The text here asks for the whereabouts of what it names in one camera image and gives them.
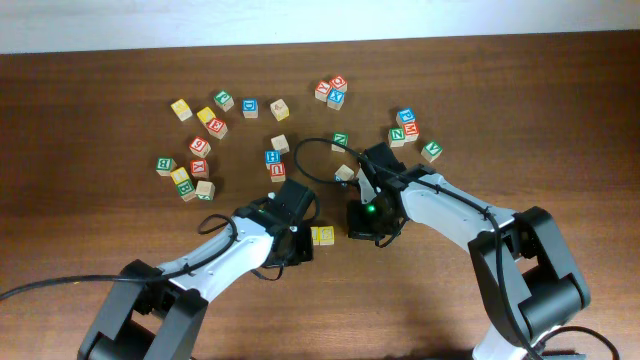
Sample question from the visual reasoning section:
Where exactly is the yellow block lower left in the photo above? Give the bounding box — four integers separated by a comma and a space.
170, 167, 190, 185

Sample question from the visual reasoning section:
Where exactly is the plain wooden block centre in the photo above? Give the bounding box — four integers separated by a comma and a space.
271, 134, 290, 154

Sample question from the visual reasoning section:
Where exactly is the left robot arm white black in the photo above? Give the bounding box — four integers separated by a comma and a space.
77, 179, 317, 359

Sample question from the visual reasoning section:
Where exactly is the red block Y left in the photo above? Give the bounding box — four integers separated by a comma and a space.
190, 159, 209, 179

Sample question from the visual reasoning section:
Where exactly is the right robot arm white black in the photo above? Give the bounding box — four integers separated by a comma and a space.
348, 143, 591, 359

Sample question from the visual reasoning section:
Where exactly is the green block B lower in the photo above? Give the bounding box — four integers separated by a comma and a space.
176, 180, 197, 202

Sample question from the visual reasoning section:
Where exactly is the yellow block S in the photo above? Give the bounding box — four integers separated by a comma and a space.
318, 226, 335, 246

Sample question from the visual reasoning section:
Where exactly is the blue block P right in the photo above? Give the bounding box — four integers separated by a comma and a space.
396, 108, 416, 127

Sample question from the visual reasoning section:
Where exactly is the green block N centre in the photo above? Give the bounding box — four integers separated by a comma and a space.
331, 132, 348, 152

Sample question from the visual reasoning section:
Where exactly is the green block n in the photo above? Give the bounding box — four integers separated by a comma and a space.
388, 128, 406, 148
331, 132, 348, 152

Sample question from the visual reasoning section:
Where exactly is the wooden block yellow side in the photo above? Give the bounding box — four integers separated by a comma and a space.
270, 99, 290, 121

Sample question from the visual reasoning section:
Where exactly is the green block b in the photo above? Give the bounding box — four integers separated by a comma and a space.
176, 180, 197, 202
155, 157, 177, 176

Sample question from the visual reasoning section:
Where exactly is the yellow block beside E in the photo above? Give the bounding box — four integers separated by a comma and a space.
197, 107, 216, 126

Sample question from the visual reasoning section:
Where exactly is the red block 6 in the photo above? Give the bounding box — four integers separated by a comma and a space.
189, 136, 211, 158

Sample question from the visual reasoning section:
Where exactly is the red block Y top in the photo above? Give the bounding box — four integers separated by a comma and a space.
314, 80, 332, 102

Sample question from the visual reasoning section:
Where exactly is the red block M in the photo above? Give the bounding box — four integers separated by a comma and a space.
402, 121, 420, 142

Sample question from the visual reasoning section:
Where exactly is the blue block X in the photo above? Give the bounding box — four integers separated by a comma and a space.
326, 89, 345, 110

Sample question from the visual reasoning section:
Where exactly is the blue block H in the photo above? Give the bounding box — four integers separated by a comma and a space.
265, 150, 281, 168

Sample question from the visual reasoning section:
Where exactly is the green block N right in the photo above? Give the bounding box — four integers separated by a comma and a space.
388, 128, 406, 148

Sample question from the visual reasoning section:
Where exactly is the wooden block blue side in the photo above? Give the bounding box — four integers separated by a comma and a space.
334, 165, 355, 187

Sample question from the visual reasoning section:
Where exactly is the red block y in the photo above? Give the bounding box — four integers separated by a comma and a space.
190, 159, 209, 179
314, 80, 332, 102

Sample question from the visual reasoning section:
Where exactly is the red block E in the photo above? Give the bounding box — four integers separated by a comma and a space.
206, 118, 228, 139

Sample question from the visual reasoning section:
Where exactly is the green block P top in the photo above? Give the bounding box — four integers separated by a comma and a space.
214, 90, 234, 112

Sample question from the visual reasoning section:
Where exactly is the yellow block far left top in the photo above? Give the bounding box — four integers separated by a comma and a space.
171, 99, 193, 121

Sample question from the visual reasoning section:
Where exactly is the yellow block edge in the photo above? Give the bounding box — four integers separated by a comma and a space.
310, 226, 320, 246

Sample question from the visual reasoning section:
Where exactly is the blue block D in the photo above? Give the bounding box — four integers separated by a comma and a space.
242, 98, 259, 119

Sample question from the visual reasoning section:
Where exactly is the red block Q top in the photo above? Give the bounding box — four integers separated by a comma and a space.
329, 75, 348, 93

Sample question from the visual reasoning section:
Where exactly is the green block B left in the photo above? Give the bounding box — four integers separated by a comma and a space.
155, 157, 177, 176

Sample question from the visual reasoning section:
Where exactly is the green block V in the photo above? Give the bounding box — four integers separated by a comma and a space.
421, 141, 443, 162

